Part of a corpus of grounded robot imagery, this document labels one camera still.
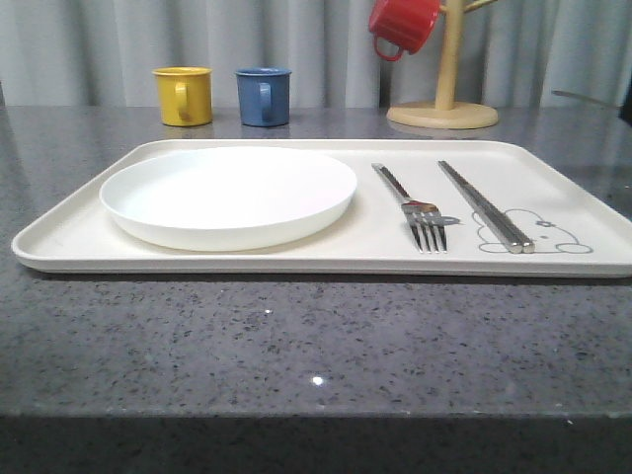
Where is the cream bunny print tray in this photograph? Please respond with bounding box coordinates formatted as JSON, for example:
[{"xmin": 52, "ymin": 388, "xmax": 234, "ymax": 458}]
[{"xmin": 12, "ymin": 139, "xmax": 631, "ymax": 277}]

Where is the silver metal chopstick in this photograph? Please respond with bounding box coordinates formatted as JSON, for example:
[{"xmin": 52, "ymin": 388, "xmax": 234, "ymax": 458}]
[
  {"xmin": 440, "ymin": 159, "xmax": 536, "ymax": 254},
  {"xmin": 436, "ymin": 160, "xmax": 524, "ymax": 255}
]

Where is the white round plate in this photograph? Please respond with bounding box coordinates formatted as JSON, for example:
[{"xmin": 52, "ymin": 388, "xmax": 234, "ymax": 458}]
[{"xmin": 100, "ymin": 146, "xmax": 357, "ymax": 252}]

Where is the grey pleated curtain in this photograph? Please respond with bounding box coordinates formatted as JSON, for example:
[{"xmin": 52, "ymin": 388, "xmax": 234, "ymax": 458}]
[{"xmin": 1, "ymin": 1, "xmax": 631, "ymax": 108}]

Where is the red enamel mug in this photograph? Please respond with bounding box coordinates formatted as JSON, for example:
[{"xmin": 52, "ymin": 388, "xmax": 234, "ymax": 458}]
[{"xmin": 368, "ymin": 0, "xmax": 441, "ymax": 62}]

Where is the blue enamel mug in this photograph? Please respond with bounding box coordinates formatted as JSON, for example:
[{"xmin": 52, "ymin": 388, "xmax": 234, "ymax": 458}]
[{"xmin": 235, "ymin": 67, "xmax": 291, "ymax": 127}]

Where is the silver metal fork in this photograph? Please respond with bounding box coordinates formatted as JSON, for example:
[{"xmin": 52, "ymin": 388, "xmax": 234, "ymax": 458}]
[{"xmin": 371, "ymin": 163, "xmax": 447, "ymax": 253}]

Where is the silver metal spoon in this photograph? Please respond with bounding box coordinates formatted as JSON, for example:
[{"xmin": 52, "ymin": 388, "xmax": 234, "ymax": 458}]
[{"xmin": 551, "ymin": 90, "xmax": 620, "ymax": 110}]

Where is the yellow enamel mug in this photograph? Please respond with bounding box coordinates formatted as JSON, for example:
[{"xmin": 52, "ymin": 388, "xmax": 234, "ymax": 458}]
[{"xmin": 152, "ymin": 66, "xmax": 213, "ymax": 127}]

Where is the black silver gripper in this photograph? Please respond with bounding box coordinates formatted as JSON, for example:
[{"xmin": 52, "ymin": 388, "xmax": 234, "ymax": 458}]
[{"xmin": 618, "ymin": 101, "xmax": 632, "ymax": 125}]

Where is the wooden mug tree stand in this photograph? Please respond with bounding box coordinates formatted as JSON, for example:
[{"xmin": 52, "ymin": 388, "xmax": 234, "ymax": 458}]
[{"xmin": 386, "ymin": 0, "xmax": 499, "ymax": 129}]

